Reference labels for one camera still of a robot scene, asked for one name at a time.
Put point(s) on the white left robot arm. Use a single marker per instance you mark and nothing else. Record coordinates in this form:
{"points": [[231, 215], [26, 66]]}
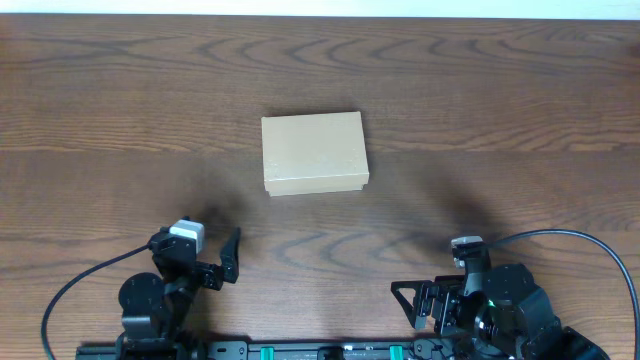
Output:
{"points": [[155, 306]]}

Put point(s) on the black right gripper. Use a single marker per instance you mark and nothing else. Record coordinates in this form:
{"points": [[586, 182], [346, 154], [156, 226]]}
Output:
{"points": [[432, 301]]}

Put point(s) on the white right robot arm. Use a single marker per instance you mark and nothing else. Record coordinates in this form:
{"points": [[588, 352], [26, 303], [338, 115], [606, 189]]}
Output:
{"points": [[491, 312]]}

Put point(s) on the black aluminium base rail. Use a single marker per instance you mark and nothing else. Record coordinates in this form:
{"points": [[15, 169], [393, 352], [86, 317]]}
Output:
{"points": [[417, 349]]}

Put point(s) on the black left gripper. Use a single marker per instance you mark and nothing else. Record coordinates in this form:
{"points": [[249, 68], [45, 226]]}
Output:
{"points": [[208, 273]]}

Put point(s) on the cardboard box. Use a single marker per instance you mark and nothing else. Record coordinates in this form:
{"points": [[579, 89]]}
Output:
{"points": [[319, 153]]}

